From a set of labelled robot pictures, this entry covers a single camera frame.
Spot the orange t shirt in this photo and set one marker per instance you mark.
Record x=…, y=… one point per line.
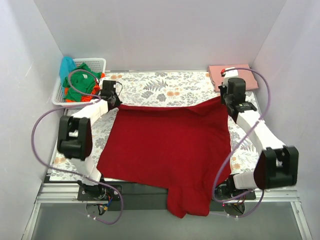
x=86, y=98

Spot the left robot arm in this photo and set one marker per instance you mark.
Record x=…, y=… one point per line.
x=75, y=140

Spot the dark red t shirt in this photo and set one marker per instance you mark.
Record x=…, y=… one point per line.
x=180, y=149

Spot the floral patterned table mat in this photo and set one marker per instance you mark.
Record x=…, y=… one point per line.
x=159, y=89

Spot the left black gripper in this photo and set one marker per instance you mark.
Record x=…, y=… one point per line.
x=115, y=102

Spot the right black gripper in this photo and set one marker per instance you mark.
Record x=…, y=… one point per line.
x=227, y=99

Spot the white plastic laundry basket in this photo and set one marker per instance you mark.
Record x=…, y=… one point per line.
x=95, y=64

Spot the teal t shirt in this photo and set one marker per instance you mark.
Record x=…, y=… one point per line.
x=67, y=65

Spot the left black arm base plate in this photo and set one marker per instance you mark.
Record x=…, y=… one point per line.
x=97, y=193

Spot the folded pink t shirt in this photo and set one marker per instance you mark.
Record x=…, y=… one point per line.
x=217, y=79

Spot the green t shirt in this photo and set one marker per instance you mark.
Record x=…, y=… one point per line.
x=80, y=82

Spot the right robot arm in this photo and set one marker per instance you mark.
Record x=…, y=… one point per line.
x=277, y=165

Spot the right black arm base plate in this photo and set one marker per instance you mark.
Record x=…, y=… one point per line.
x=222, y=192

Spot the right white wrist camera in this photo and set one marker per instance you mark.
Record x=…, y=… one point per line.
x=227, y=73

